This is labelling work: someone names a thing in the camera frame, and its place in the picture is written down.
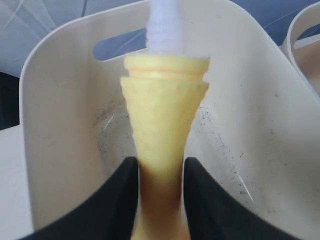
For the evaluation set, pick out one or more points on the cream bin marked O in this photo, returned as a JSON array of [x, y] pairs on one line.
[[303, 52]]

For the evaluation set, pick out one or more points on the detached chicken head with tube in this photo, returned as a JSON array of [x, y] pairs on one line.
[[163, 90]]

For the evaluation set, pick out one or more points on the cream bin marked X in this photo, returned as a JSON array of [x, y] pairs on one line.
[[257, 131]]

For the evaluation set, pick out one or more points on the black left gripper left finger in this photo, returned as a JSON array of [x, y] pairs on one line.
[[109, 214]]

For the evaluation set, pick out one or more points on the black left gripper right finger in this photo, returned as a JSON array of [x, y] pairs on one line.
[[225, 207]]

